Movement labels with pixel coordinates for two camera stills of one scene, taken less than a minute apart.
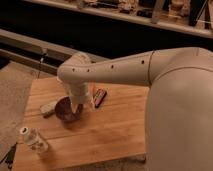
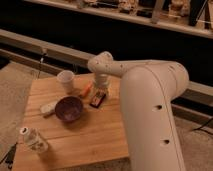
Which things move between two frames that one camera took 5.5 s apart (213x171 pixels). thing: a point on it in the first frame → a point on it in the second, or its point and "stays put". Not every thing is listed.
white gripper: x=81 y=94 → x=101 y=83
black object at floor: x=9 y=157 stays put
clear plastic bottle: x=34 y=139 stays put
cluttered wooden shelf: x=195 y=16 stays put
